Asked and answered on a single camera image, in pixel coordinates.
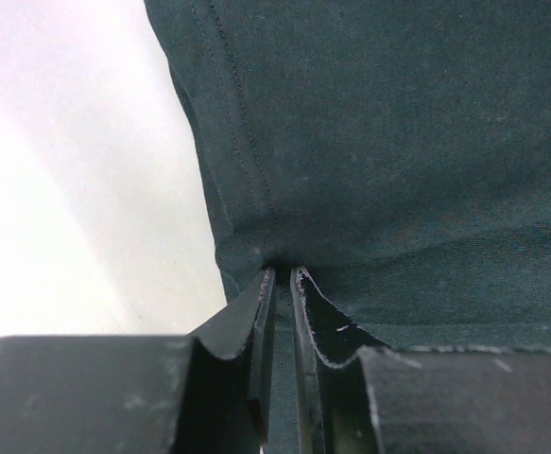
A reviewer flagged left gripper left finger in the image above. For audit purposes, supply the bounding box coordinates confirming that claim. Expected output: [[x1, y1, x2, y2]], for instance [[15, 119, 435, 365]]
[[169, 269, 276, 453]]

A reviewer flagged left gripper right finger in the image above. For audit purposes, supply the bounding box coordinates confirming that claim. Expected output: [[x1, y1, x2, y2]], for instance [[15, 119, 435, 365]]
[[290, 267, 385, 453]]

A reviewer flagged black t shirt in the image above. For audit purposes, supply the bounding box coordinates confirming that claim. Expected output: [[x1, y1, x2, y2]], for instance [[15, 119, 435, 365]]
[[146, 1, 551, 453]]

